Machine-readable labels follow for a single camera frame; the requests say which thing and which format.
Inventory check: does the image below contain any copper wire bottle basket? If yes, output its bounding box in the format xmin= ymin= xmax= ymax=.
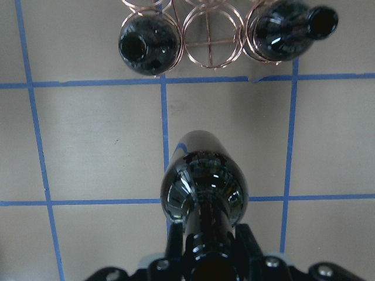
xmin=121 ymin=1 xmax=285 ymax=77

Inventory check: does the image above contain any dark wine bottle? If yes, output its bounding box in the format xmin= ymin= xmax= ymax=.
xmin=161 ymin=130 xmax=248 ymax=280
xmin=118 ymin=14 xmax=182 ymax=76
xmin=251 ymin=1 xmax=339 ymax=62

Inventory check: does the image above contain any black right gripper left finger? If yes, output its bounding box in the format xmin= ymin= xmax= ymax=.
xmin=165 ymin=223 xmax=183 ymax=259

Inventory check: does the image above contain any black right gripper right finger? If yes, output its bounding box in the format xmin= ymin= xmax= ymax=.
xmin=235 ymin=224 xmax=264 ymax=261

